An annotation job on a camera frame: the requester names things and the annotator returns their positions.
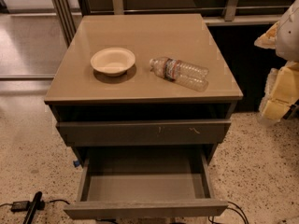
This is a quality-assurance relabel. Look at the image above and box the grey bottom drawer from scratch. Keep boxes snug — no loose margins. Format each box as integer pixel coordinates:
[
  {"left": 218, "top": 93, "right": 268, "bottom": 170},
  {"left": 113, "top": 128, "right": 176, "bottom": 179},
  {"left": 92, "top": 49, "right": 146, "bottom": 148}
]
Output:
[{"left": 64, "top": 146, "right": 228, "bottom": 219}]

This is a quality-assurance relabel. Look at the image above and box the grey drawer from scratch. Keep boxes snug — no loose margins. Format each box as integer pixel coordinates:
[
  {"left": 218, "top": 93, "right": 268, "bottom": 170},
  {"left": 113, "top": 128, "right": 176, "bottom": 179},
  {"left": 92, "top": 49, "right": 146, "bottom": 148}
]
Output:
[
  {"left": 64, "top": 146, "right": 228, "bottom": 219},
  {"left": 57, "top": 119, "right": 231, "bottom": 147}
]

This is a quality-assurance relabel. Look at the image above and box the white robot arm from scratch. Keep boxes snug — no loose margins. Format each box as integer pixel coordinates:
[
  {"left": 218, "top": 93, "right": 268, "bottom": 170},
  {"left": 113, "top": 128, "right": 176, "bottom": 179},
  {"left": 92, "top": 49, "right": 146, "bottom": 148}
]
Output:
[{"left": 254, "top": 0, "right": 299, "bottom": 123}]

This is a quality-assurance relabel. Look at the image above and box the grey middle drawer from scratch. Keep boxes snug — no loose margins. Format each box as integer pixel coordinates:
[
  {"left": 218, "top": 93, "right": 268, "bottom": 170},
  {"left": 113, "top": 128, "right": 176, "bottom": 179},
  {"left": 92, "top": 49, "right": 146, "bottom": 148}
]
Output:
[{"left": 57, "top": 119, "right": 231, "bottom": 147}]

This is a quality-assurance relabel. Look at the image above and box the grey drawer cabinet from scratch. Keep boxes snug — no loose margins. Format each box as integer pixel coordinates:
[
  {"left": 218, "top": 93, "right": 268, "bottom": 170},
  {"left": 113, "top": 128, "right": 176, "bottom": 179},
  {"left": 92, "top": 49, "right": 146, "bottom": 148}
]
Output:
[{"left": 45, "top": 14, "right": 242, "bottom": 161}]

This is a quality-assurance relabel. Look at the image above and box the clear plastic water bottle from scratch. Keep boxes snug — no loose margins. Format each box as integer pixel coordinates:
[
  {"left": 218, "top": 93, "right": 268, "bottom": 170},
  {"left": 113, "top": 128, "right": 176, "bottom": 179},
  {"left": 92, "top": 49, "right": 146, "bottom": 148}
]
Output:
[{"left": 149, "top": 57, "right": 209, "bottom": 91}]

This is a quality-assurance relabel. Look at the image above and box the white paper bowl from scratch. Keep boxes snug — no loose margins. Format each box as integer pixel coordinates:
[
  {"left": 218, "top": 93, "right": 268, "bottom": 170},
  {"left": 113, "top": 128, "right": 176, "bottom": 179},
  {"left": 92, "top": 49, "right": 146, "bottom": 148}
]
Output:
[{"left": 91, "top": 48, "right": 135, "bottom": 77}]

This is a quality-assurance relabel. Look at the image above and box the blue cabinet foot cap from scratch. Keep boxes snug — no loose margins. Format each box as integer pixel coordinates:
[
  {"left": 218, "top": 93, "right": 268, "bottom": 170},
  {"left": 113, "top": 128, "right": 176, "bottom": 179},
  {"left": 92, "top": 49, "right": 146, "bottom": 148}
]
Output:
[{"left": 73, "top": 161, "right": 80, "bottom": 168}]

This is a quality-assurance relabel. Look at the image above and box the black bar on floor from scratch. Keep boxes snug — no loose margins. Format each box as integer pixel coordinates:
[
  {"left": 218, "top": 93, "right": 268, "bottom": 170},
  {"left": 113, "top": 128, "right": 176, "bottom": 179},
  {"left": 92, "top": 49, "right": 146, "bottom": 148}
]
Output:
[{"left": 22, "top": 191, "right": 42, "bottom": 224}]

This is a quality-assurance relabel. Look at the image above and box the black power adapter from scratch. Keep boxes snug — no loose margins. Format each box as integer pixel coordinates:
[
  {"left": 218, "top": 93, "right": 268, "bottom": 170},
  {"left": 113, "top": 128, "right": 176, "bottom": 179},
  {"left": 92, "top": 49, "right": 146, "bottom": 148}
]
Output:
[{"left": 10, "top": 201, "right": 30, "bottom": 212}]

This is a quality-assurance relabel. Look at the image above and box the dark object by wall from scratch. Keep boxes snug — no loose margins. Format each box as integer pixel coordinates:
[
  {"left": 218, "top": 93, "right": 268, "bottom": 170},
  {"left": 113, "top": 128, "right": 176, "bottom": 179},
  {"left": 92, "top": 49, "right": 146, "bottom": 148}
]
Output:
[{"left": 283, "top": 103, "right": 299, "bottom": 119}]

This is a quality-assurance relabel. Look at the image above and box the black cables right floor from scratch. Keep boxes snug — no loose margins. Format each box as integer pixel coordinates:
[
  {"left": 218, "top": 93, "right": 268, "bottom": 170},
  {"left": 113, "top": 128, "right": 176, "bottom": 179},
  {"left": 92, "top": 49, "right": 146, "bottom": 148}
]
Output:
[{"left": 207, "top": 201, "right": 250, "bottom": 224}]

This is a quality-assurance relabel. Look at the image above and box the black cable left floor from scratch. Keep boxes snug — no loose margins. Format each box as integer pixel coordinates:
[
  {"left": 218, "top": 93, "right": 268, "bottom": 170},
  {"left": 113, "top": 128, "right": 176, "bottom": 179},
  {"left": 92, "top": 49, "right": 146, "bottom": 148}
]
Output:
[{"left": 0, "top": 198, "right": 71, "bottom": 209}]

